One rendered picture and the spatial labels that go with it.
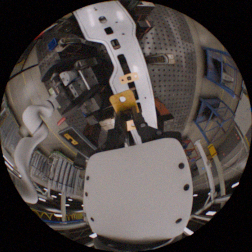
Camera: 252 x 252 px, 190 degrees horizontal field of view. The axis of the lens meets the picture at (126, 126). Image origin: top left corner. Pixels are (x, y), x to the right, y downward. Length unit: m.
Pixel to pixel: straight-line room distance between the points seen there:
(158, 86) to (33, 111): 0.91
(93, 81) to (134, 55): 0.23
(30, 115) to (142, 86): 0.60
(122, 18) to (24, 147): 0.69
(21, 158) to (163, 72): 1.04
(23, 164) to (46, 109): 0.36
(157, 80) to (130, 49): 0.44
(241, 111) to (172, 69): 7.49
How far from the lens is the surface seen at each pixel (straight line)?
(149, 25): 0.46
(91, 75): 0.44
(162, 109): 0.62
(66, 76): 0.33
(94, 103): 0.35
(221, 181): 7.68
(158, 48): 0.75
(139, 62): 0.38
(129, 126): 0.17
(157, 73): 0.73
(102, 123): 0.40
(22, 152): 0.45
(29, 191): 0.46
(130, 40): 0.39
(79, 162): 2.99
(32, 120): 0.52
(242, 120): 8.00
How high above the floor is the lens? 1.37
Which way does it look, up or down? 46 degrees down
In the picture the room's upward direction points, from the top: 177 degrees clockwise
